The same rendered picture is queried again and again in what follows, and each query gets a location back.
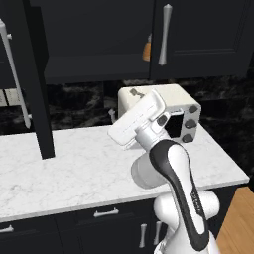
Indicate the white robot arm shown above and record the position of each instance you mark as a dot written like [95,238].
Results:
[180,185]

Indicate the black open cabinet door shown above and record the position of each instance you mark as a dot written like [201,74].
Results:
[36,82]

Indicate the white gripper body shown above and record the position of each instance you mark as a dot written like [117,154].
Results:
[135,117]

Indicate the black closed cabinet door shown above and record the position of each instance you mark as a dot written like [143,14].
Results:
[211,39]

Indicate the black drawer front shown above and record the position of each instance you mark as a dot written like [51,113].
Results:
[29,238]
[132,208]

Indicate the black wall cabinet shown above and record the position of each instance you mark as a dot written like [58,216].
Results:
[99,71]

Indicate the white toaster oven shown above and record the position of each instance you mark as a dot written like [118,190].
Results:
[178,99]

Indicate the white wall outlet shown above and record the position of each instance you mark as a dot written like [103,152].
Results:
[8,97]

